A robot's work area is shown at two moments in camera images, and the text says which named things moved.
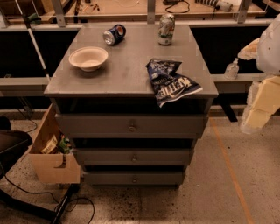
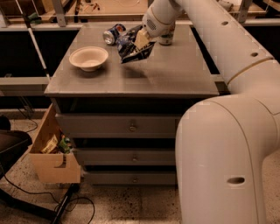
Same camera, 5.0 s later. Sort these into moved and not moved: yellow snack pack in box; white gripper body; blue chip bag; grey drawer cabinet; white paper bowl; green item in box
Moved: blue chip bag; white gripper body
Not moved: green item in box; grey drawer cabinet; yellow snack pack in box; white paper bowl
